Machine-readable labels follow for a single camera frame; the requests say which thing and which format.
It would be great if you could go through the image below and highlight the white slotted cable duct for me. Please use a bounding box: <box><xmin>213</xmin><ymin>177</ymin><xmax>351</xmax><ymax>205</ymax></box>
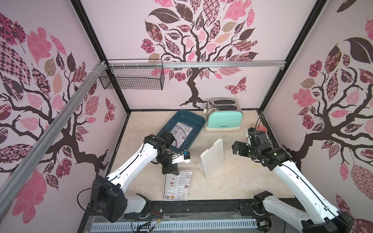
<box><xmin>88</xmin><ymin>219</ymin><xmax>258</xmax><ymax>233</ymax></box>

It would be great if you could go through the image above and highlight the aluminium frame rail back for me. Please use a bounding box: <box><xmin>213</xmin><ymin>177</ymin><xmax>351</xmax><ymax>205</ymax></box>
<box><xmin>108</xmin><ymin>60</ymin><xmax>286</xmax><ymax>69</ymax></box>

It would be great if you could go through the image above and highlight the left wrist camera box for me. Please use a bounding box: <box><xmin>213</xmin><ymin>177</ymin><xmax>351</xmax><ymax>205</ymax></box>
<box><xmin>181</xmin><ymin>151</ymin><xmax>190</xmax><ymax>163</ymax></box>

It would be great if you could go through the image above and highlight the old Dim Sum Inn menu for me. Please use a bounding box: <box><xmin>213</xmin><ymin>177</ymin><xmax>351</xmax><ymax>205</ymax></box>
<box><xmin>162</xmin><ymin>170</ymin><xmax>192</xmax><ymax>201</ymax></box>

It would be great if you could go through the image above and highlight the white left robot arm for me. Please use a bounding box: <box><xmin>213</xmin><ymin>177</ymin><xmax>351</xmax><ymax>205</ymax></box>
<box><xmin>89</xmin><ymin>132</ymin><xmax>179</xmax><ymax>223</ymax></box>

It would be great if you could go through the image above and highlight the new Dim Sum Inn menu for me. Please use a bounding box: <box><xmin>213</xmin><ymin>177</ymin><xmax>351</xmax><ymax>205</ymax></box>
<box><xmin>170</xmin><ymin>122</ymin><xmax>193</xmax><ymax>150</ymax></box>

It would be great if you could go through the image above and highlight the aluminium frame rail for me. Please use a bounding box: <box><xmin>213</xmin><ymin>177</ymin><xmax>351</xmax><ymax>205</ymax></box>
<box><xmin>108</xmin><ymin>60</ymin><xmax>286</xmax><ymax>69</ymax></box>
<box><xmin>1</xmin><ymin>61</ymin><xmax>106</xmax><ymax>216</ymax></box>

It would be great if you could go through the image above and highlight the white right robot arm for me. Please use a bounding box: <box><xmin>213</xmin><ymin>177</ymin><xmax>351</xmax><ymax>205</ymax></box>
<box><xmin>232</xmin><ymin>128</ymin><xmax>354</xmax><ymax>233</ymax></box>

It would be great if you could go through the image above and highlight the clear acrylic menu holder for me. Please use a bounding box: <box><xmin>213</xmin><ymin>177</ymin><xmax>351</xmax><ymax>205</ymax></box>
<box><xmin>197</xmin><ymin>138</ymin><xmax>224</xmax><ymax>178</ymax></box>

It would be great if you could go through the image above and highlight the aluminium frame rail left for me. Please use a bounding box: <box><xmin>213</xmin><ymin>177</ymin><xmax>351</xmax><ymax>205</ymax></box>
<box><xmin>1</xmin><ymin>61</ymin><xmax>106</xmax><ymax>216</ymax></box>

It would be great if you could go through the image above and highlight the black wire basket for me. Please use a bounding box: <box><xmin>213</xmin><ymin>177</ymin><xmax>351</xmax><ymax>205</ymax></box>
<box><xmin>100</xmin><ymin>58</ymin><xmax>165</xmax><ymax>90</ymax></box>

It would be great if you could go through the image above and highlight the mint green toaster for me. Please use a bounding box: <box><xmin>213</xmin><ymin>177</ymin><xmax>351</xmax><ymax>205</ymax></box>
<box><xmin>204</xmin><ymin>98</ymin><xmax>243</xmax><ymax>131</ymax></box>

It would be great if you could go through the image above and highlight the pink plastic cup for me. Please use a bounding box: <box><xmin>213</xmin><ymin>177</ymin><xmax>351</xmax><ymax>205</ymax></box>
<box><xmin>256</xmin><ymin>124</ymin><xmax>268</xmax><ymax>133</ymax></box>

